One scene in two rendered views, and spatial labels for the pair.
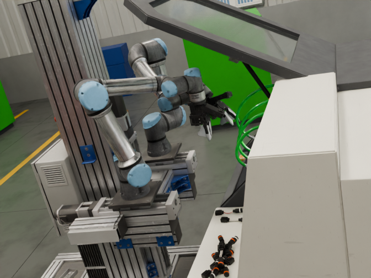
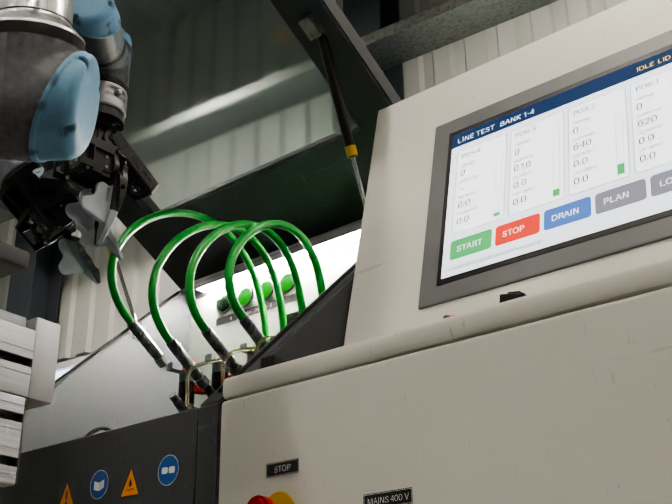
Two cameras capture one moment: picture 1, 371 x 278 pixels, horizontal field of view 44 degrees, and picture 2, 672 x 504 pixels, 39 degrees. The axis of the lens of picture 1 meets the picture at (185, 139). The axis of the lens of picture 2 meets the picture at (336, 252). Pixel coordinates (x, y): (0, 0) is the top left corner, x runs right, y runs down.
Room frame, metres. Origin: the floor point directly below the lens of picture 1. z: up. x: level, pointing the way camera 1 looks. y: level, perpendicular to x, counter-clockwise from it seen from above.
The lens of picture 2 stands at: (1.38, 0.99, 0.63)
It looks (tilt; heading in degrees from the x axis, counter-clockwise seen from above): 24 degrees up; 287
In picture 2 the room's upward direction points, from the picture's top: 1 degrees counter-clockwise
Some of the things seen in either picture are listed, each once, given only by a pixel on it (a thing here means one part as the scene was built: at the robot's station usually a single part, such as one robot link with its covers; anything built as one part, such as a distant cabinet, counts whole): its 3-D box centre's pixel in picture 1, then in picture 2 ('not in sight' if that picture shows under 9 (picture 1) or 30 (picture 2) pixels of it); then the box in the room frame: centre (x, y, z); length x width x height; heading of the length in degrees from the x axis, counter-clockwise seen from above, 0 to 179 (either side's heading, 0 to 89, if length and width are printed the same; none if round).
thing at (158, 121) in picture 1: (154, 125); not in sight; (2.56, 0.16, 1.20); 0.13 x 0.12 x 0.14; 118
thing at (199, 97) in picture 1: (197, 96); (103, 105); (2.09, -0.10, 1.45); 0.08 x 0.08 x 0.05
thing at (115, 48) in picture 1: (96, 66); not in sight; (8.61, 1.32, 0.61); 1.26 x 0.48 x 1.22; 74
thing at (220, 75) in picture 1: (229, 69); not in sight; (5.81, -0.76, 0.65); 0.95 x 0.86 x 1.30; 82
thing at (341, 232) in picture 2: not in sight; (290, 254); (1.99, -0.68, 1.43); 0.54 x 0.03 x 0.02; 159
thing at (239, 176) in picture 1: (238, 190); (55, 503); (2.18, -0.21, 0.87); 0.62 x 0.04 x 0.16; 159
